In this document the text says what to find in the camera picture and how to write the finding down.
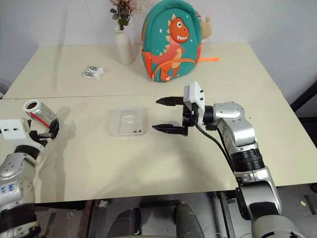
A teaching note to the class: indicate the beige plush toy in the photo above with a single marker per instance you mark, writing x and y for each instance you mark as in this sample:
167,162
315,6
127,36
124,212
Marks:
206,28

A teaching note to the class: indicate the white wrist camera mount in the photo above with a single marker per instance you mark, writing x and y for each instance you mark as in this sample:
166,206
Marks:
13,130
194,94

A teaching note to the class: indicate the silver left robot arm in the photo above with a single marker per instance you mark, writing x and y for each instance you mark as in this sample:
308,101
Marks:
15,178

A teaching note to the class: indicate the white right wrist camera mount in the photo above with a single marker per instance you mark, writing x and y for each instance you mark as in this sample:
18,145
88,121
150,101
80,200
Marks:
194,94

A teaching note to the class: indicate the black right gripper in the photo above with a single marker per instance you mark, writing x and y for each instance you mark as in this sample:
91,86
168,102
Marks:
187,119

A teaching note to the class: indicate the pink flower bouquet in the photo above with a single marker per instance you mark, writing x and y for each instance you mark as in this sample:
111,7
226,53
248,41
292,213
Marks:
123,12

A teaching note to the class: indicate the black metal table frame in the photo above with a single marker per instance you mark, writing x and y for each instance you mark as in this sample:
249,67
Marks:
224,210

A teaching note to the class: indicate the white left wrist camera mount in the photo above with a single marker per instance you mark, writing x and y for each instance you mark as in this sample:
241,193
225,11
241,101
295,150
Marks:
13,130

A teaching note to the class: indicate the silver can with red stripe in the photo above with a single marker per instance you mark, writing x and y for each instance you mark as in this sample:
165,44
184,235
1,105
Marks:
40,112

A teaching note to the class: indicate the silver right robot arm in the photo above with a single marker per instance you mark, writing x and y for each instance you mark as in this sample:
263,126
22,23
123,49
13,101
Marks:
237,129

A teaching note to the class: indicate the white battery box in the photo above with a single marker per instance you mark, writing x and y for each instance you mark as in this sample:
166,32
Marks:
92,72

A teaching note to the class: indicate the clear plastic container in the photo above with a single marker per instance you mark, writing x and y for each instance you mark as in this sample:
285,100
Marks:
128,121

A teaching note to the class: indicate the green orange dinosaur backpack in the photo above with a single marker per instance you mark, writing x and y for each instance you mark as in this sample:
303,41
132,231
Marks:
171,44

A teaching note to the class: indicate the dark grey rounded shape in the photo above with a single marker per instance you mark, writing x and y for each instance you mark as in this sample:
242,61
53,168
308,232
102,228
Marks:
188,220
128,223

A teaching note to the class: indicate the white ceramic vase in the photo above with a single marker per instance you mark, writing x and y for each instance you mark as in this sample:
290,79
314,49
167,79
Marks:
123,49

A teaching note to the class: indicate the black furniture piece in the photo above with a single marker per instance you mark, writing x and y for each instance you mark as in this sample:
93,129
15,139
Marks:
307,99

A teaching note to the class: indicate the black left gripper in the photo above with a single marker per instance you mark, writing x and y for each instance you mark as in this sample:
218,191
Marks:
37,138

